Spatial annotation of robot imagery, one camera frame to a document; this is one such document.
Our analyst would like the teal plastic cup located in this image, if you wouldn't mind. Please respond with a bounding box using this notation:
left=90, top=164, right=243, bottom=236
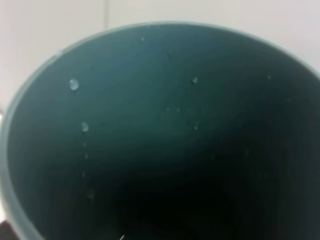
left=0, top=22, right=320, bottom=240

